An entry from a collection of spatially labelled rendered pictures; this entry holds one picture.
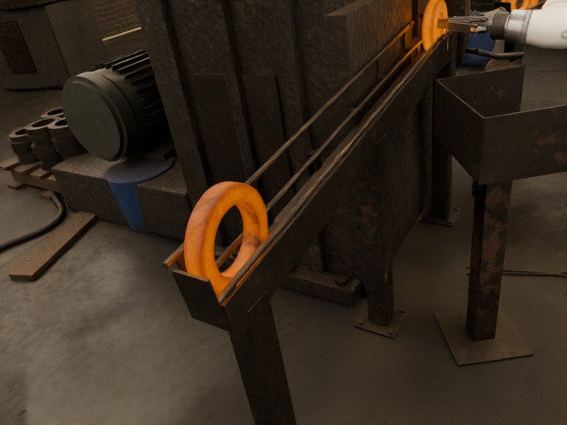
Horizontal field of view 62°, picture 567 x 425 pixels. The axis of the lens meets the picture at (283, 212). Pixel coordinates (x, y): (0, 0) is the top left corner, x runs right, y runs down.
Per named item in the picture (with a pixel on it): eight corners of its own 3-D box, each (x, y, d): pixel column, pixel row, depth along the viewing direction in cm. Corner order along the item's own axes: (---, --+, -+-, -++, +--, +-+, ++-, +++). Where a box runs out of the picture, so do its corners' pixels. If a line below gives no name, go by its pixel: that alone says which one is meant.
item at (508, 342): (464, 384, 122) (483, 118, 85) (430, 313, 144) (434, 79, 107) (543, 372, 121) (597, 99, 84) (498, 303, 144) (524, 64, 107)
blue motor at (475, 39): (449, 72, 340) (450, 23, 323) (443, 52, 387) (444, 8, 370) (495, 68, 333) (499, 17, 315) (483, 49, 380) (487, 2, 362)
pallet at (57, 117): (90, 212, 236) (56, 130, 214) (7, 187, 280) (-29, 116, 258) (237, 122, 317) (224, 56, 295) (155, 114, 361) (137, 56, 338)
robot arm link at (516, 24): (528, 40, 139) (506, 38, 142) (535, 6, 134) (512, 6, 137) (522, 48, 133) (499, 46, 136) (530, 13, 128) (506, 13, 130)
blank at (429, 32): (420, 7, 138) (432, 7, 136) (437, -8, 148) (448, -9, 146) (421, 60, 147) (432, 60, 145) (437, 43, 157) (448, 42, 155)
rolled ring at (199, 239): (256, 161, 76) (240, 159, 78) (186, 224, 63) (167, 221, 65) (276, 252, 86) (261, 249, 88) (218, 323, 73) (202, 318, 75)
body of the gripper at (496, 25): (502, 43, 135) (468, 41, 140) (507, 35, 141) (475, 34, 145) (506, 15, 131) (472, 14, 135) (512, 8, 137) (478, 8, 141)
